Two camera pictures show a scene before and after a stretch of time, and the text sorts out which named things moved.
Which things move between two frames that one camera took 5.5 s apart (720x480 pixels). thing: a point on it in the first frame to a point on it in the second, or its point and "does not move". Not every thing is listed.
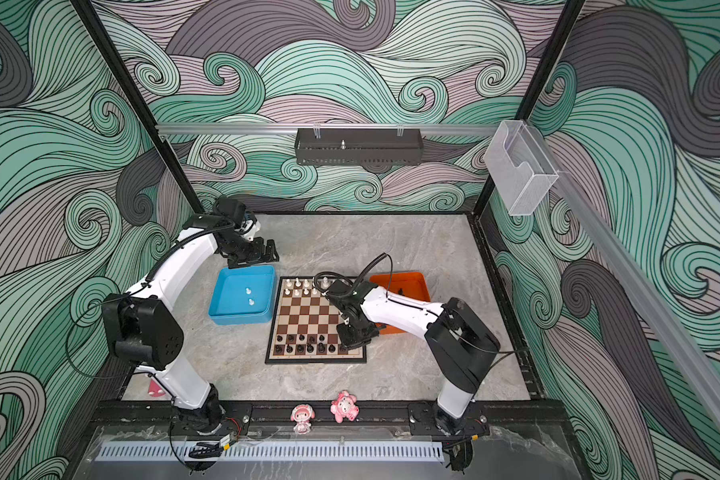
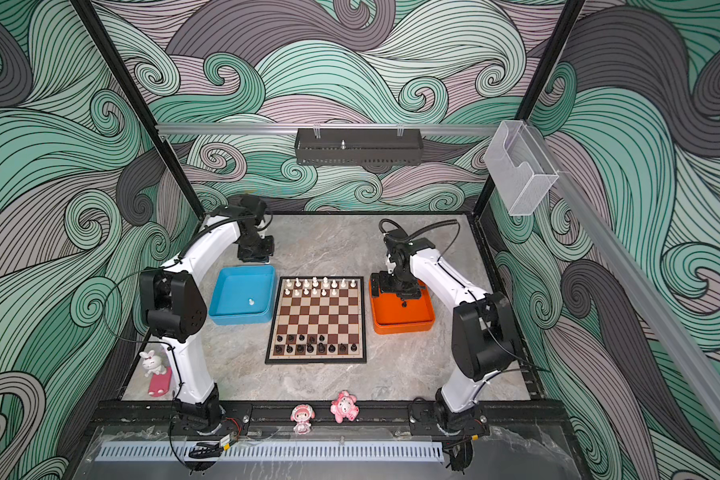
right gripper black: [347, 343] to [412, 291]
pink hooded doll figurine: [303, 415] does not move
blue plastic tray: [244, 295] does not move
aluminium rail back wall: [328, 127] does not move
